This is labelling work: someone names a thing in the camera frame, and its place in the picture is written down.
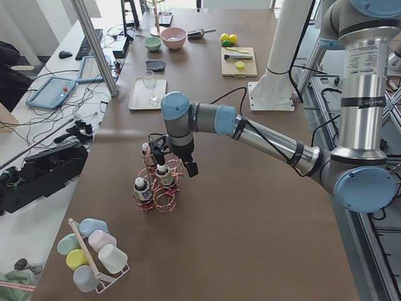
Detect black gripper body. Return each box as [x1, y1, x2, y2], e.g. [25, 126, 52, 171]
[148, 133, 194, 161]

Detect tea bottle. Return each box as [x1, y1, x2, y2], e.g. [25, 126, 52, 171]
[133, 177, 154, 210]
[155, 164, 175, 187]
[142, 142, 157, 168]

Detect copper wire bottle basket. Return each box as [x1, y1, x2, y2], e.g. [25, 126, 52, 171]
[133, 154, 183, 213]

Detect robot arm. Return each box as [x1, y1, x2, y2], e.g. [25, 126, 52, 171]
[150, 1, 400, 213]

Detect cream rabbit serving tray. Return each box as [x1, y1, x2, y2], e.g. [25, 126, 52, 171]
[128, 75, 167, 110]

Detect clear wine glass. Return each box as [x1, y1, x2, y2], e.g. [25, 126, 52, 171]
[143, 70, 160, 105]

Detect grey folded cloth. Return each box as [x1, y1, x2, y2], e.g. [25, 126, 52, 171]
[145, 60, 166, 72]

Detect green ceramic bowl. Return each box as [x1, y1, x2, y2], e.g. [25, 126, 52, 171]
[143, 36, 162, 51]

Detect blue teach pendant far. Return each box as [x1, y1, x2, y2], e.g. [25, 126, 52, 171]
[76, 56, 103, 83]

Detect blue teach pendant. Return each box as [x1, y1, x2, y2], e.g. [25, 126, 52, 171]
[27, 77, 76, 110]
[76, 56, 103, 83]

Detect blue cup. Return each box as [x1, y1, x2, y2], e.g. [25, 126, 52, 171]
[78, 218, 108, 237]

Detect pink cup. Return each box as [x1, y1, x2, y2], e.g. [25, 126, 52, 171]
[88, 230, 117, 252]

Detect pink bowl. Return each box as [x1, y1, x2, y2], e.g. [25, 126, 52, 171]
[160, 27, 187, 50]

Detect clear ice cubes pile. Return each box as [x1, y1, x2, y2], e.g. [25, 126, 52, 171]
[166, 32, 185, 41]

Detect steel muddler black tip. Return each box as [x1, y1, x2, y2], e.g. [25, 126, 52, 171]
[224, 54, 253, 60]

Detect half lemon slice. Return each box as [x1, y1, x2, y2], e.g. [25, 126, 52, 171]
[236, 61, 245, 70]

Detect wooden mug tree stand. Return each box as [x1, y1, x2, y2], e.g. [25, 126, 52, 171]
[150, 0, 166, 37]

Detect bamboo cutting board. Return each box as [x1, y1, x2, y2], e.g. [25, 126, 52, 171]
[221, 47, 258, 77]

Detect metal ice scoop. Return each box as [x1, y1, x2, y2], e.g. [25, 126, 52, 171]
[187, 29, 217, 40]

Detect black equipment case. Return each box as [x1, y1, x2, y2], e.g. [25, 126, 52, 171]
[1, 142, 88, 213]

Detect white cup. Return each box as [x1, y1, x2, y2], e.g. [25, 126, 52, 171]
[98, 244, 128, 274]

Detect yellow plastic knife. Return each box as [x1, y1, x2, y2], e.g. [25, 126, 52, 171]
[226, 47, 250, 53]

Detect blue teach pendant near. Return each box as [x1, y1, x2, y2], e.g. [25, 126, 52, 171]
[27, 77, 76, 110]

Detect black keyboard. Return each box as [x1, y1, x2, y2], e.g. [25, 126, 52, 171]
[75, 29, 103, 61]

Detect yellow lemon upper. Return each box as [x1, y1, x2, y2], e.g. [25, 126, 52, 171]
[220, 33, 229, 43]

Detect green cup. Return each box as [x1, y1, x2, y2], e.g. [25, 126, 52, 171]
[57, 233, 80, 256]

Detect black computer mouse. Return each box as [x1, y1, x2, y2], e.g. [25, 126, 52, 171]
[58, 51, 73, 59]

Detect yellow cup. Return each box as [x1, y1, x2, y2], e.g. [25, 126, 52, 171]
[66, 248, 89, 271]

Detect grey cup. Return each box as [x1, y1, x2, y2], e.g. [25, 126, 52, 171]
[73, 265, 99, 293]

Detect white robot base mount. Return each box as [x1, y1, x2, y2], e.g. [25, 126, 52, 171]
[248, 0, 315, 112]

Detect black frame object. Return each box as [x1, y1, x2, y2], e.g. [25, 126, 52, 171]
[158, 12, 173, 26]

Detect white wire cup rack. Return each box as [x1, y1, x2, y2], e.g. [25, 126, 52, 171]
[68, 218, 130, 294]

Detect aluminium frame post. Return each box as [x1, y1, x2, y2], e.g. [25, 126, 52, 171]
[71, 0, 118, 97]

